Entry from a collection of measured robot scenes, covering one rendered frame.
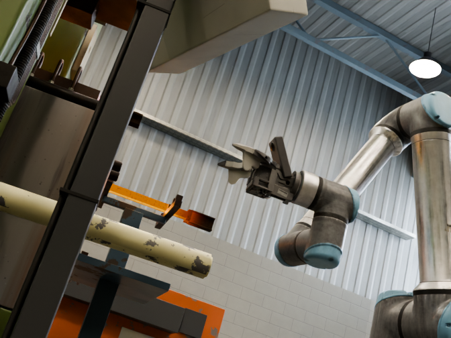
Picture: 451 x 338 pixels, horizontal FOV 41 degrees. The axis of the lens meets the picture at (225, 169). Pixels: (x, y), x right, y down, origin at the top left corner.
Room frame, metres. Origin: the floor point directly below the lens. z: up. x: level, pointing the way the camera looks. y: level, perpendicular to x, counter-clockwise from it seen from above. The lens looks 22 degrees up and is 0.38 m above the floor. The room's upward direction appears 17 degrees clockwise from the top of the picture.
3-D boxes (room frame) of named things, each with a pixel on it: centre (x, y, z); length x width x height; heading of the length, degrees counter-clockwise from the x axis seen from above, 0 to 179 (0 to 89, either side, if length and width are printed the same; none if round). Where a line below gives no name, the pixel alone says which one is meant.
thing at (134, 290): (1.85, 0.24, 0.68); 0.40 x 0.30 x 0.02; 11
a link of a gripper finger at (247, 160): (1.36, -0.04, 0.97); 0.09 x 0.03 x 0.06; 135
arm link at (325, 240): (1.47, -0.29, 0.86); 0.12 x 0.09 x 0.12; 22
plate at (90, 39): (1.63, 0.51, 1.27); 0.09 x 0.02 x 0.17; 9
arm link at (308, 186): (1.45, -0.20, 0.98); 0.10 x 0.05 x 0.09; 9
